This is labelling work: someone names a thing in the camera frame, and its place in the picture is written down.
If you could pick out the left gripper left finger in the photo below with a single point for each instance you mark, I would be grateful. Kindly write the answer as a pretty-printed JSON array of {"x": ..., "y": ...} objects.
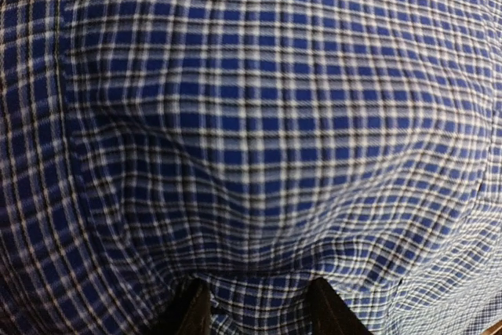
[{"x": 188, "y": 313}]

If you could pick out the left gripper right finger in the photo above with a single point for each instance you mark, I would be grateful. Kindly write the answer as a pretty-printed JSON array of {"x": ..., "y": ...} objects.
[{"x": 329, "y": 314}]

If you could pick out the blue dotted shirt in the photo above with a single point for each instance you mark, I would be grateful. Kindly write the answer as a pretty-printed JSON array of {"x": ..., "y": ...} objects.
[{"x": 256, "y": 145}]

